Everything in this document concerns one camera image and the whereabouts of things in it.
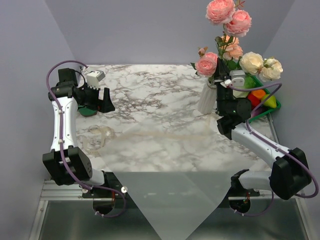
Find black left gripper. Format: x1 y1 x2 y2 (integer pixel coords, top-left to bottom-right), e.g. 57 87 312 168
78 82 116 113

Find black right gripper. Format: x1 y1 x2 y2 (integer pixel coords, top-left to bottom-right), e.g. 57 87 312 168
211 57 234 116

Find pink double rose stem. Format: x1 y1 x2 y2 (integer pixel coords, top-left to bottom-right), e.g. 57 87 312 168
190 47 219 79

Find peach rose stem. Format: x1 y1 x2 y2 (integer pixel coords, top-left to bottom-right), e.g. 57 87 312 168
215 34 243 61

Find white rose stem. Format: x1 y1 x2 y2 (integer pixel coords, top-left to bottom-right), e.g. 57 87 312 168
239 51 283 82

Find small pink rose stem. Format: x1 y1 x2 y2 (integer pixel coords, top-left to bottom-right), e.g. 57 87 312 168
205 0 253 73

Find white wrapping paper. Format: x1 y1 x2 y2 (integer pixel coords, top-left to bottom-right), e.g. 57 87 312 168
99 119 253 240

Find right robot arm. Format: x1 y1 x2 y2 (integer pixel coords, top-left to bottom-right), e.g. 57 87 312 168
212 59 319 200

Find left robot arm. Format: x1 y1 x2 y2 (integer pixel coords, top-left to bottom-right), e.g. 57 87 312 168
42 68 115 198

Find white ribbed vase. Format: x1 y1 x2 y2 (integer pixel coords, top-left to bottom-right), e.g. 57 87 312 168
197 81 217 115

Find toy green cabbage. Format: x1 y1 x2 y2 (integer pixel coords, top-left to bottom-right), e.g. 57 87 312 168
244 76 256 89

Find toy orange fruit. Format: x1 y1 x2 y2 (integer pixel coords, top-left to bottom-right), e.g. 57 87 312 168
251 89 266 100

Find toy red pepper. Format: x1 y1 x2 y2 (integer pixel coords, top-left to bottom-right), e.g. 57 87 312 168
247 93 261 110

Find toy purple eggplant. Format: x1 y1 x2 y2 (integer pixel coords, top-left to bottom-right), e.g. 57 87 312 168
251 106 267 119

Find green plastic basket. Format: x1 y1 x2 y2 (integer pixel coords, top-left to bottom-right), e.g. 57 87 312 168
247 75 282 123

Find toy yellow-green pear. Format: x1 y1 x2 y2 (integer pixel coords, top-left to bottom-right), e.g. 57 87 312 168
261 94 277 109

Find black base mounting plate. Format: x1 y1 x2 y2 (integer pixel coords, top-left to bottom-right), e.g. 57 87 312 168
82 171 246 214

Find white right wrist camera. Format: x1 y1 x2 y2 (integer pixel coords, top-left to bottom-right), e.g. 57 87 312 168
223 70 246 88

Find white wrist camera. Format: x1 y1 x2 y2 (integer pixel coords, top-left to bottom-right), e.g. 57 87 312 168
86 70 106 90
223 70 246 88

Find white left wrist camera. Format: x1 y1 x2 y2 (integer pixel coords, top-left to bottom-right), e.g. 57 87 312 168
86 70 106 90

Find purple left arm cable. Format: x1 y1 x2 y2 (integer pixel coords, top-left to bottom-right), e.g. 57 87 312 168
46 59 127 218

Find aluminium frame rail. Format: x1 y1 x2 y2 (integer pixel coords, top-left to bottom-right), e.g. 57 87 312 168
27 178 96 240

